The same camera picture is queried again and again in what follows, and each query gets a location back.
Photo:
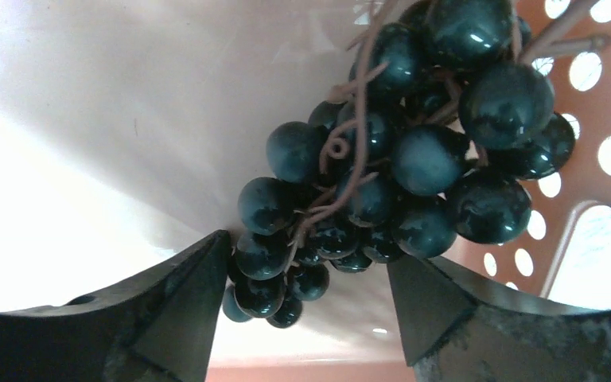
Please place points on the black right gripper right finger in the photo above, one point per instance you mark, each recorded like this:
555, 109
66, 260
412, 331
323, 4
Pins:
457, 325

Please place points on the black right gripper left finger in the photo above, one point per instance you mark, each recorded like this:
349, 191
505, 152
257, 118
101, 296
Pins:
157, 325

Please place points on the dark toy grape bunch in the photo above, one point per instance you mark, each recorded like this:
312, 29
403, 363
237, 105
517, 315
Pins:
441, 122

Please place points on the pink plastic basket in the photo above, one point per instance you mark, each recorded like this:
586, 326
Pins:
129, 128

